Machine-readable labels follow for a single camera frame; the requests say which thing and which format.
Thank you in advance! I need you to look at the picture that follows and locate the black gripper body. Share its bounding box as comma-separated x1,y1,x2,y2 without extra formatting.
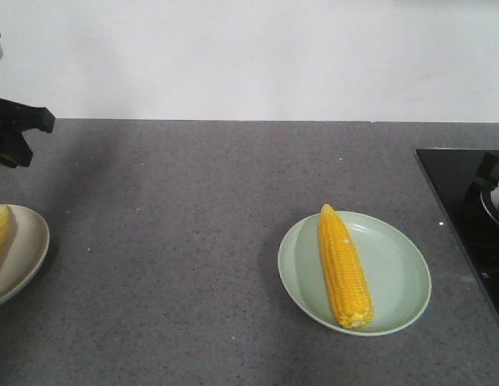
0,91,17,166

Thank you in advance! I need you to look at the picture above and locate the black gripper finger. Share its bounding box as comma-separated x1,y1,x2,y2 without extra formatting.
6,102,56,133
3,133,33,167

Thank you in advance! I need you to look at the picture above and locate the black glass gas hob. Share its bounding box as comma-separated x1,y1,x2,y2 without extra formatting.
415,147,499,328

